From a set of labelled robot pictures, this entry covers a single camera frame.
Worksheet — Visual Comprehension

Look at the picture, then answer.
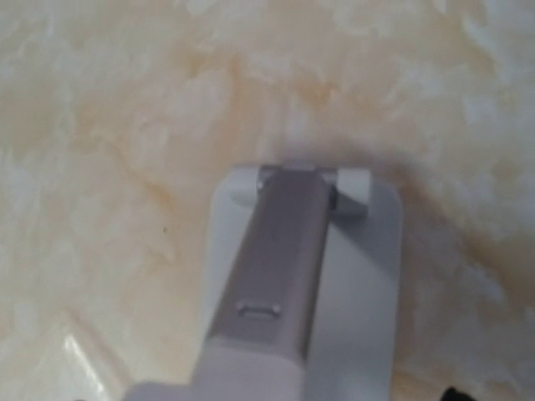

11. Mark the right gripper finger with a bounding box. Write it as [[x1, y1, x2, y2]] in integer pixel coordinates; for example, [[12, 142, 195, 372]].
[[441, 387, 472, 401]]

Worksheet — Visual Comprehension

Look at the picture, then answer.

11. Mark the white folding phone stand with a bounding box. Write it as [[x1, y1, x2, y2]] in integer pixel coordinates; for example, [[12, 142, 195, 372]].
[[125, 164, 403, 400]]

